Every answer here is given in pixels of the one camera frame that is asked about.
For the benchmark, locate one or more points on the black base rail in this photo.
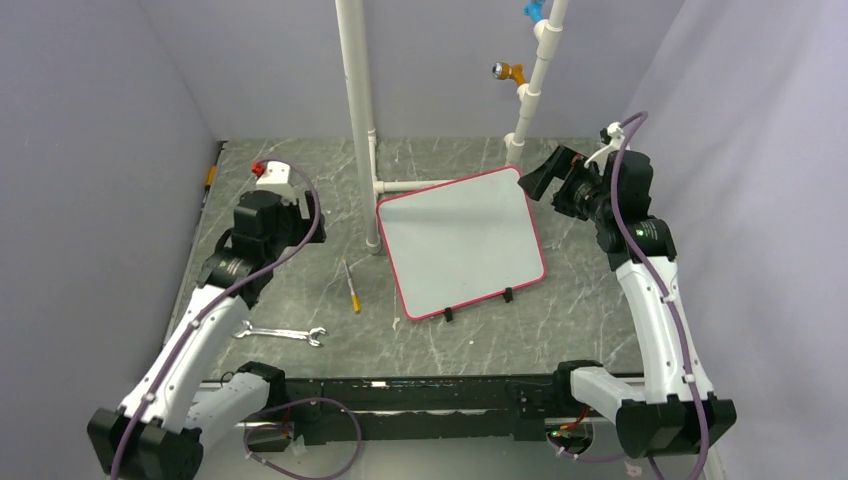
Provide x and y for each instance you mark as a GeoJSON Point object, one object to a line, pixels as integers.
{"type": "Point", "coordinates": [321, 410]}

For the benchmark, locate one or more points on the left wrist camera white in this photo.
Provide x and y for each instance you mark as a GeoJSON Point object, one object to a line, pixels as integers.
{"type": "Point", "coordinates": [274, 176]}

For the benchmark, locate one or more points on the silver open-end wrench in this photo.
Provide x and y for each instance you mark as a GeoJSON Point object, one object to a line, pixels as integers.
{"type": "Point", "coordinates": [311, 336]}

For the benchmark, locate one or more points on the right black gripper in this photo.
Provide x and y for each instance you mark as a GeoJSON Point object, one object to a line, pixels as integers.
{"type": "Point", "coordinates": [559, 164]}

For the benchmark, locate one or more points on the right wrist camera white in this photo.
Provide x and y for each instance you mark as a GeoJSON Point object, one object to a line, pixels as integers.
{"type": "Point", "coordinates": [611, 139]}

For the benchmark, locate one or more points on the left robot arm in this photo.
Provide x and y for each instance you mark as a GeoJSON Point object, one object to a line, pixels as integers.
{"type": "Point", "coordinates": [156, 432]}

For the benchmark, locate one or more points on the pink framed whiteboard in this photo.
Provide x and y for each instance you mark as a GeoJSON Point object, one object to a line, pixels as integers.
{"type": "Point", "coordinates": [461, 242]}

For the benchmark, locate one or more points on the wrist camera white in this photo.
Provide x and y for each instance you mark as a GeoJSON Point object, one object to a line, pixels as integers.
{"type": "Point", "coordinates": [274, 176]}
{"type": "Point", "coordinates": [611, 139]}

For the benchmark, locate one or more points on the white marker pen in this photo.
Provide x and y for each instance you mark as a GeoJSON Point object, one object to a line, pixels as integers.
{"type": "Point", "coordinates": [349, 278]}

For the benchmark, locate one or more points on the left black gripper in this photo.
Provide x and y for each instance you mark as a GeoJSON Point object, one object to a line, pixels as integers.
{"type": "Point", "coordinates": [303, 224]}

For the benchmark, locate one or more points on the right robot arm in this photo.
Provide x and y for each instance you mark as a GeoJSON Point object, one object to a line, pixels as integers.
{"type": "Point", "coordinates": [676, 410]}

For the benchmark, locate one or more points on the orange clamp mounted camera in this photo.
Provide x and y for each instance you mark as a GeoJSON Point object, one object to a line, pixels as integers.
{"type": "Point", "coordinates": [504, 71]}

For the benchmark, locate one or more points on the blue clamp on pipe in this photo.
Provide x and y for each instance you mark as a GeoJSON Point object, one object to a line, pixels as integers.
{"type": "Point", "coordinates": [534, 10]}

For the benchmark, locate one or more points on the white pvc pipe frame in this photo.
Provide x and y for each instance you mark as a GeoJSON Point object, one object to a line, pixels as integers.
{"type": "Point", "coordinates": [352, 32]}

